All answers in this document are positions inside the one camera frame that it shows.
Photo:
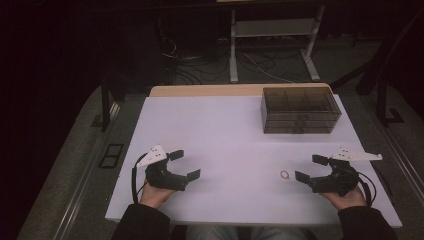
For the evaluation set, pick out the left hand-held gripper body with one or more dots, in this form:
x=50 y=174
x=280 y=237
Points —
x=163 y=180

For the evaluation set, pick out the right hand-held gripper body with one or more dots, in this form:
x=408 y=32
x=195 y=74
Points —
x=343 y=181

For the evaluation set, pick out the tan rubber band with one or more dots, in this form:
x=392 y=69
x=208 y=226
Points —
x=281 y=174

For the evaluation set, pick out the transparent plastic drawer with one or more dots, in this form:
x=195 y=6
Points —
x=296 y=129

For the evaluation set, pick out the smoky transparent drawer organizer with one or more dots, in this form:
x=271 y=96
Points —
x=296 y=103

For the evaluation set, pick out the person's left hand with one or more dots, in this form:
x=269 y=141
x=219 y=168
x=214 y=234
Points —
x=153 y=196

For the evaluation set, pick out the person's right hand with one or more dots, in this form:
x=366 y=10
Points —
x=348 y=201

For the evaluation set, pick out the white board table cover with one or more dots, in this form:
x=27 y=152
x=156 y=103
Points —
x=216 y=133

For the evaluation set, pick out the person's right leg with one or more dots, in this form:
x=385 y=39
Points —
x=280 y=234

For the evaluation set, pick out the person's leg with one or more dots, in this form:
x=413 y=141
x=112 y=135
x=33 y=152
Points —
x=210 y=233
x=280 y=234

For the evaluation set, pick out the person's left leg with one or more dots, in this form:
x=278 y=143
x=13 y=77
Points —
x=210 y=233

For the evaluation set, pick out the black metal stand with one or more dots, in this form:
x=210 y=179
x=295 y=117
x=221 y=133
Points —
x=381 y=100
x=105 y=106

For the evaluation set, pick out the white metal stand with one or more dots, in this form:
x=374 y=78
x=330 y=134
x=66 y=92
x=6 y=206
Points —
x=273 y=27

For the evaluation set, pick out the black floor outlet frame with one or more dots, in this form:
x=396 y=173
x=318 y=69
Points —
x=111 y=156

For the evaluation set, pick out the metal floor rail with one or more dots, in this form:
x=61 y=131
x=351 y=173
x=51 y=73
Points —
x=400 y=153
x=83 y=186

